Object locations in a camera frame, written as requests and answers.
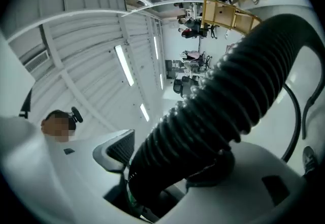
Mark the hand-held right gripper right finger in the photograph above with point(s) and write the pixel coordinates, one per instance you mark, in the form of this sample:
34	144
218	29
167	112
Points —
241	197

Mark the person's head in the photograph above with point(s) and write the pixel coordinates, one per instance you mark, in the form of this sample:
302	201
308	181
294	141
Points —
57	126

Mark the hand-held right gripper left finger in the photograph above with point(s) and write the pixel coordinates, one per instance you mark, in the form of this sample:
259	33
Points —
83	167

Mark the wooden shelf cart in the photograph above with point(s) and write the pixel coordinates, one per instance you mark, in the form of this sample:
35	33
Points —
221	14

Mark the person's right shoe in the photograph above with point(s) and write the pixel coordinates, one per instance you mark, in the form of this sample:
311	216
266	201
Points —
309	159

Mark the black office chair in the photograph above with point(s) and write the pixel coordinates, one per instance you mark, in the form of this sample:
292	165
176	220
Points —
179	85

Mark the fluorescent ceiling light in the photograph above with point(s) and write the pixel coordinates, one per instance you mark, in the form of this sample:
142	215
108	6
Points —
144	112
124	65
161	80
155	47

